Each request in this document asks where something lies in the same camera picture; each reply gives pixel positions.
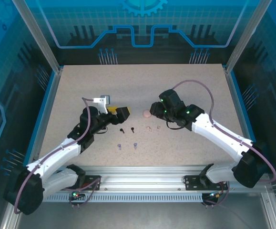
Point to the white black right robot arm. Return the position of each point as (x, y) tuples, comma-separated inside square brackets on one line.
[(218, 136)]

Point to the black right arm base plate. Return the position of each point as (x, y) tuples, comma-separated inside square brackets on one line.
[(192, 182)]

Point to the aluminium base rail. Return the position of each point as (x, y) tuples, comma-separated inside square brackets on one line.
[(140, 177)]

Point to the aluminium frame post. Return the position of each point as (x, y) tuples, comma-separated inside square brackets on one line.
[(38, 35), (247, 35)]

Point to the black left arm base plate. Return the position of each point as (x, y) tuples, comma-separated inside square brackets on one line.
[(92, 182)]

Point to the pink earbud charging case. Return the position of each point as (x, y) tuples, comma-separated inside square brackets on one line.
[(147, 113)]

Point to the aluminium side rail blue trim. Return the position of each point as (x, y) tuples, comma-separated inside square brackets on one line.
[(239, 107), (47, 107)]

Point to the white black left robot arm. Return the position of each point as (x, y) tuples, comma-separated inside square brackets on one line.
[(56, 157)]

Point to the grey metal bottom panel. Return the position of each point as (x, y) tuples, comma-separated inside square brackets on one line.
[(140, 217)]

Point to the small black led board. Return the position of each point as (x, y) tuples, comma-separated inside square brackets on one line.
[(75, 195), (214, 195)]

